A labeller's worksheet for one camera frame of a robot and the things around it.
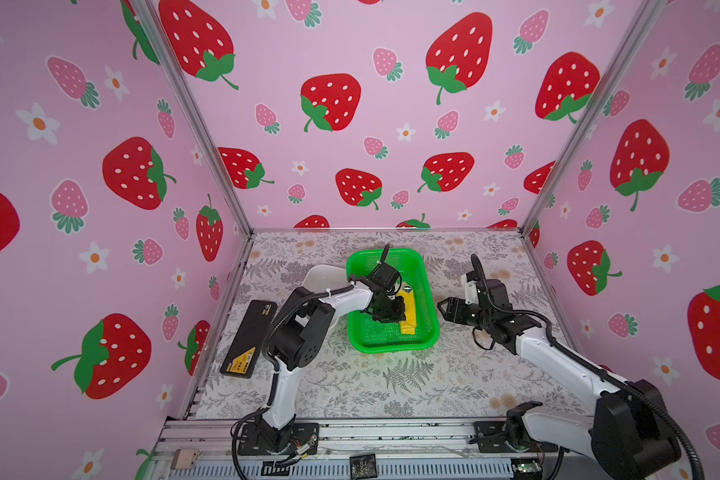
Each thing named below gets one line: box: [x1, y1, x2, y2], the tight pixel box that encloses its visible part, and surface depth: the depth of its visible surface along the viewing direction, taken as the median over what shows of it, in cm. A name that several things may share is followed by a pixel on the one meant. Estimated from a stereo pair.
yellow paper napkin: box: [396, 288, 417, 335], surface depth 96 cm
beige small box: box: [170, 449, 200, 470], surface depth 71 cm
